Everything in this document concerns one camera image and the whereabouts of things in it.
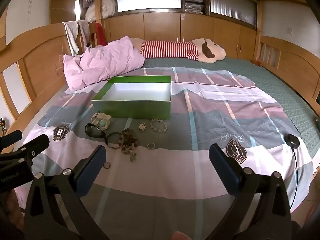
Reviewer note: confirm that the tall wooden wardrobe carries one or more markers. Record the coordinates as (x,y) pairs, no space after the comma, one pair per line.
(62,5)

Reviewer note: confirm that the thin metal bangle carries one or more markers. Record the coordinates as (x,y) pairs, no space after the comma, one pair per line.
(104,165)

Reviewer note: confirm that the wooden bed footboard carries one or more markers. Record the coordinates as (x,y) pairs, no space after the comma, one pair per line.
(290,62)

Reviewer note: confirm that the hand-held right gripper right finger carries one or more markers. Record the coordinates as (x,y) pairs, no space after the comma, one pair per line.
(225,168)

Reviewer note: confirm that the wooden wall cabinets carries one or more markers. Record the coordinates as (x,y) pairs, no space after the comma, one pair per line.
(160,27)

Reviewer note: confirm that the small black white plush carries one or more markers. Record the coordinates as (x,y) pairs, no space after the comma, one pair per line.
(88,45)

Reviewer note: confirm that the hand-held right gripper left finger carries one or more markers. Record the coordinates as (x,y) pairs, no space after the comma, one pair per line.
(91,166)

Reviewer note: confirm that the green cardboard box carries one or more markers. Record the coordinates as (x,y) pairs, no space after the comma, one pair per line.
(130,110)

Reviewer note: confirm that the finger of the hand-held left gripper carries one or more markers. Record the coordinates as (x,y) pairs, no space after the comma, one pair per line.
(36,143)
(10,137)

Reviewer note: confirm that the black sunglasses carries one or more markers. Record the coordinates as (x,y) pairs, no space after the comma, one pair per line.
(96,133)

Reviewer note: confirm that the bagged white bedding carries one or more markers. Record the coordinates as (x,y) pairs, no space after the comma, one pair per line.
(106,5)

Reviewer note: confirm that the pink pillow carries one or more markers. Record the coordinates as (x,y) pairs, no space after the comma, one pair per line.
(107,60)

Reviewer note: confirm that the striped long plush toy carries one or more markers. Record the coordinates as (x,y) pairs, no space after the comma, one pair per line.
(165,48)

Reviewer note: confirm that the person's right hand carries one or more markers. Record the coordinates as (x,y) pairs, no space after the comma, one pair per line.
(180,236)

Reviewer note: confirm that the grey white hanging garment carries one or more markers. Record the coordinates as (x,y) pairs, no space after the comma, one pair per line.
(72,35)

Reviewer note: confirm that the narrow ribbed glass window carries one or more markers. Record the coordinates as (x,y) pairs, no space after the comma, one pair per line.
(232,3)

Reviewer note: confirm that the wooden bed headboard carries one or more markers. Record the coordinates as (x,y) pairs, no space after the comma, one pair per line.
(40,62)

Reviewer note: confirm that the cream white wristwatch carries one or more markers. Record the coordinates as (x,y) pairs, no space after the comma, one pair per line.
(101,122)

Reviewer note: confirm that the green bed mat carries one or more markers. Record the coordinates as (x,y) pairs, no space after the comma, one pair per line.
(282,85)

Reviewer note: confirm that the plaid pink grey bed sheet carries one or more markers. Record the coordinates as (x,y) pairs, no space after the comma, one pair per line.
(190,140)

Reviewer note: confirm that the person's left hand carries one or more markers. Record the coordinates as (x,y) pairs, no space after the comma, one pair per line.
(11,205)

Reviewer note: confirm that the red hanging garment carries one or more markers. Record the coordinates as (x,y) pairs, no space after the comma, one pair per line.
(100,33)

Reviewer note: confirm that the small white flower brooch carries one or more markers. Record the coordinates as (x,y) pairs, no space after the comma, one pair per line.
(142,126)

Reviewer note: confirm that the white wall switch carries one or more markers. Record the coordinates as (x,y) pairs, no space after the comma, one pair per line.
(289,31)

